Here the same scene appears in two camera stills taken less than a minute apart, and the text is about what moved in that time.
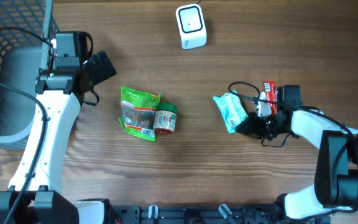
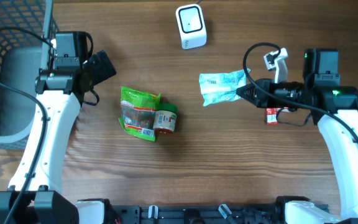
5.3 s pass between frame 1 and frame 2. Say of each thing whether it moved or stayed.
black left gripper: stayed
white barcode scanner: stayed
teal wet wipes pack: moved
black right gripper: moved
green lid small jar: stayed
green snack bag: stayed
